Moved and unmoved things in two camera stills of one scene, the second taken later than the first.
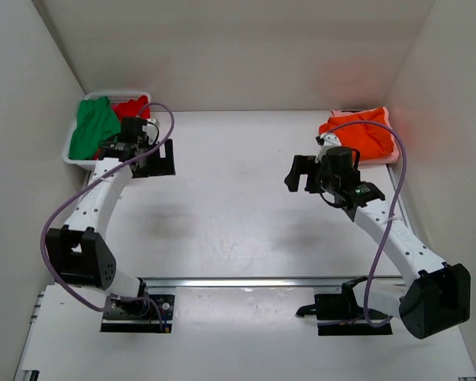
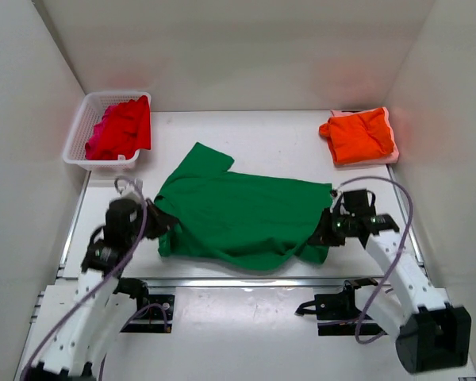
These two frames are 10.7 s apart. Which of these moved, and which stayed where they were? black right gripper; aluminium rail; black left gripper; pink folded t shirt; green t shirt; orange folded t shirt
Moved: green t shirt; black left gripper; black right gripper
Stayed: orange folded t shirt; aluminium rail; pink folded t shirt
